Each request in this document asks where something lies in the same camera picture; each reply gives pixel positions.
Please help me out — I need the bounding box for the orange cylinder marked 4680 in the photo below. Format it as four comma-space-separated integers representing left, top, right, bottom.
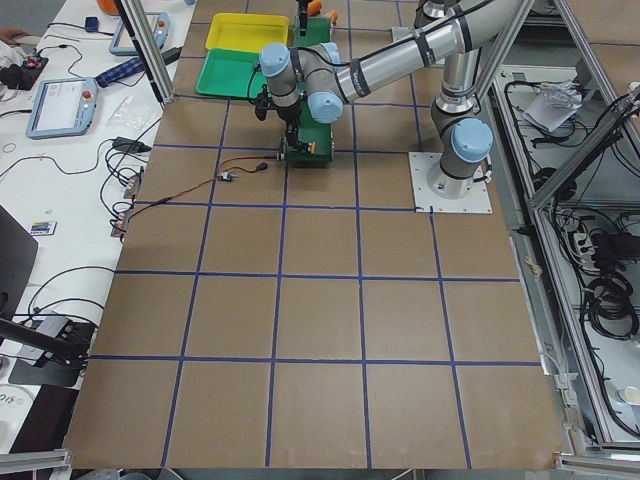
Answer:
307, 0, 323, 16

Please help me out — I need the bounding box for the red black power wire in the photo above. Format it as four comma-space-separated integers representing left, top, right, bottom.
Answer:
119, 154, 281, 226

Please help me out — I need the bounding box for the clear plastic bag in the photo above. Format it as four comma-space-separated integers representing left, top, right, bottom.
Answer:
107, 95, 161, 131

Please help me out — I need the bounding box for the teach pendant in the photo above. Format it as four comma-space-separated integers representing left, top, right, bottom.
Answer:
108, 11, 171, 56
25, 77, 98, 140

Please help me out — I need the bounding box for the teach pendant near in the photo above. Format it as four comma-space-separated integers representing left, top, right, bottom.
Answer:
25, 77, 98, 140

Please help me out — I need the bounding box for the aluminium frame post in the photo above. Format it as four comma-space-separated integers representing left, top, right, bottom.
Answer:
114, 0, 175, 105

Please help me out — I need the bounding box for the black power adapter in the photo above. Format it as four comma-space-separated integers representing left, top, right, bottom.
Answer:
112, 137, 152, 154

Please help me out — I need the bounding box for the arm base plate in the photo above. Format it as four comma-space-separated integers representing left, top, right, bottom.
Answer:
391, 26, 415, 43
408, 152, 493, 215

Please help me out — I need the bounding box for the small controller circuit board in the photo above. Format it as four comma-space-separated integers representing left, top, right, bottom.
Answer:
217, 171, 238, 182

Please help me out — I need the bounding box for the green conveyor belt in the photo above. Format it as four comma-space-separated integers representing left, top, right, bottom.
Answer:
281, 17, 333, 166

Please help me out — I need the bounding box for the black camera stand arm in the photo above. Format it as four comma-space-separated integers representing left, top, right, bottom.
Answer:
1, 314, 98, 370

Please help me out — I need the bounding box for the green plastic tray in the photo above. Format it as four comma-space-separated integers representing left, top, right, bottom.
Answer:
195, 49, 266, 99

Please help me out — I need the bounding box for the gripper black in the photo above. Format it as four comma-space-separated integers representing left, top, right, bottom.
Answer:
277, 103, 303, 151

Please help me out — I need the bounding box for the yellow plastic tray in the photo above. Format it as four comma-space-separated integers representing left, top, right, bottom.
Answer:
205, 13, 289, 53

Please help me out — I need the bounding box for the teach pendant far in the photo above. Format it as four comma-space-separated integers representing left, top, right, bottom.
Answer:
108, 11, 171, 56

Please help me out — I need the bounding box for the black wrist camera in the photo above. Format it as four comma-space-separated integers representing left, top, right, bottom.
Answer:
253, 84, 275, 121

